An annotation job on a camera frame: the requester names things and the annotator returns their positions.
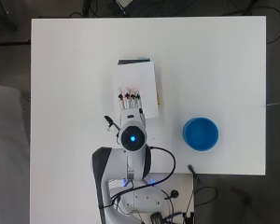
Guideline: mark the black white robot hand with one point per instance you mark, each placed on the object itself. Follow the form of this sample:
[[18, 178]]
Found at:
[[132, 114]]

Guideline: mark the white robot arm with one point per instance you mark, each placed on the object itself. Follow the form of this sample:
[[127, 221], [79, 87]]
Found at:
[[137, 161]]

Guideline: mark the blue round tub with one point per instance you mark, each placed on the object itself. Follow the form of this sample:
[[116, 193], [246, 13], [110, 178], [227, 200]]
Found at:
[[200, 133]]

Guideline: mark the black rod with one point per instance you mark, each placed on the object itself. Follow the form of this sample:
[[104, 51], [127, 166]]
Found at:
[[193, 173]]

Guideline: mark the black round plug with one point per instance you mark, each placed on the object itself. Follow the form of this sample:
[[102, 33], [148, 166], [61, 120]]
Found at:
[[174, 193]]

